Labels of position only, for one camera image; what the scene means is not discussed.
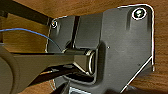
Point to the black robot frame bar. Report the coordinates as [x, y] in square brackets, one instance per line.
[23, 11]

